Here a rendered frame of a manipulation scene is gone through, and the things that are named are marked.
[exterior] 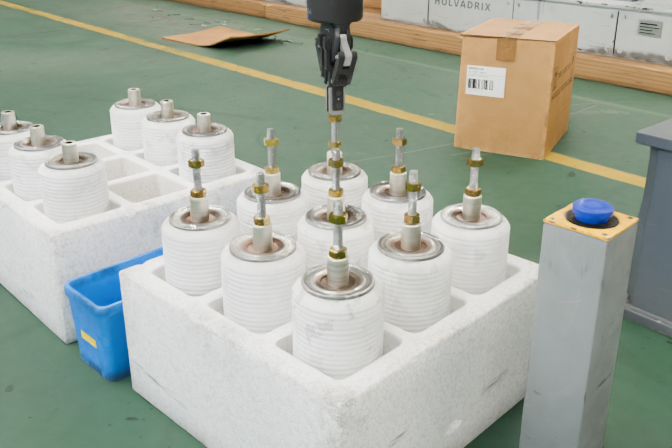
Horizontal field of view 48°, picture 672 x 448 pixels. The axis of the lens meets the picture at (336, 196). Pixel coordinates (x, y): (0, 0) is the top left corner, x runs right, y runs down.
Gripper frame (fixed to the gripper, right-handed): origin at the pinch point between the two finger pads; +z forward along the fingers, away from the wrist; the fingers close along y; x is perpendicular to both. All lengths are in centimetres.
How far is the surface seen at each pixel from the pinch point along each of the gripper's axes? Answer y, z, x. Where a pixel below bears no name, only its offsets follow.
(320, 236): 19.6, 11.3, -7.5
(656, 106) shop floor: -98, 36, 134
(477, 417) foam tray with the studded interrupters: 30.7, 32.6, 8.9
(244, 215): 7.8, 12.5, -14.6
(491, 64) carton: -71, 13, 61
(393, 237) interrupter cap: 24.1, 10.4, 0.0
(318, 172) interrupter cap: 0.3, 10.4, -2.6
